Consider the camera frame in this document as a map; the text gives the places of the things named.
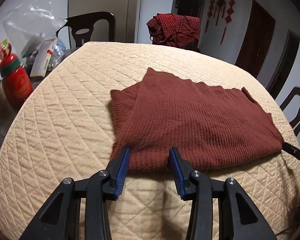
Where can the red bottle with green cap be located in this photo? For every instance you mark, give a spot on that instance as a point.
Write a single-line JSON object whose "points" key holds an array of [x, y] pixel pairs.
{"points": [[17, 85]]}

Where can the clear plastic water bottle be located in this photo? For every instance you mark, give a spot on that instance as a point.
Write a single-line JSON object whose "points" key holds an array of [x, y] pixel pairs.
{"points": [[58, 52]]}

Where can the beige quilted blanket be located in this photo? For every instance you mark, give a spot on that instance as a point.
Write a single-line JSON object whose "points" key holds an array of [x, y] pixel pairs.
{"points": [[65, 130]]}

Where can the red checked shirt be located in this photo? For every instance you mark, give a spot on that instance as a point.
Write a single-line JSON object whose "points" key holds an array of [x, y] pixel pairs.
{"points": [[175, 30]]}

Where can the dark side door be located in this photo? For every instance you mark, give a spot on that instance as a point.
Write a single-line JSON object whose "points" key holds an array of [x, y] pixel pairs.
{"points": [[283, 65]]}

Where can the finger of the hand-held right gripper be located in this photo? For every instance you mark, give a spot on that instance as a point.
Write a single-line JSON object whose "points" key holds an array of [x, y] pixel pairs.
{"points": [[296, 152]]}

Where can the brown wooden door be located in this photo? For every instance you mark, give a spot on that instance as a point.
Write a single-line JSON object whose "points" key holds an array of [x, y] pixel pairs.
{"points": [[255, 37]]}

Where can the dark metal door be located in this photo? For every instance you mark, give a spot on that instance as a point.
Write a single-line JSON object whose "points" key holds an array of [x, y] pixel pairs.
{"points": [[190, 1]]}

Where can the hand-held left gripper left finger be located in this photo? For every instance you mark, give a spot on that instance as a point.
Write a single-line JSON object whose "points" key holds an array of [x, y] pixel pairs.
{"points": [[121, 170]]}

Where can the clear plastic bag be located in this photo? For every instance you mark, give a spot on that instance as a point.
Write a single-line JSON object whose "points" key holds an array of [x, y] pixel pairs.
{"points": [[27, 22]]}

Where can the rust red knitted sweater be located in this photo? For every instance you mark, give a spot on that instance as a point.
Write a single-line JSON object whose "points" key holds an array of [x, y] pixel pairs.
{"points": [[190, 120]]}

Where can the black chair with oval cutout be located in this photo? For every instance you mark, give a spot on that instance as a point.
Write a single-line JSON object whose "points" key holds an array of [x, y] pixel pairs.
{"points": [[72, 25]]}

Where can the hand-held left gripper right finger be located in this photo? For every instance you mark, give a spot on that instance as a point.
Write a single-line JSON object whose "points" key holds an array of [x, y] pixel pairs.
{"points": [[176, 172]]}

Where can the black wooden chair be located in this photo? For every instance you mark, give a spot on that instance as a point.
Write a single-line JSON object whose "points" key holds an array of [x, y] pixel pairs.
{"points": [[293, 100]]}

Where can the white box with red label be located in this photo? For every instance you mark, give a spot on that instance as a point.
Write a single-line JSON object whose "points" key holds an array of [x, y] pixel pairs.
{"points": [[42, 60]]}

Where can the red knot wall decoration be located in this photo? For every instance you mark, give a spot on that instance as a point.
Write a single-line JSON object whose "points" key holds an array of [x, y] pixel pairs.
{"points": [[212, 5], [221, 6], [230, 7]]}

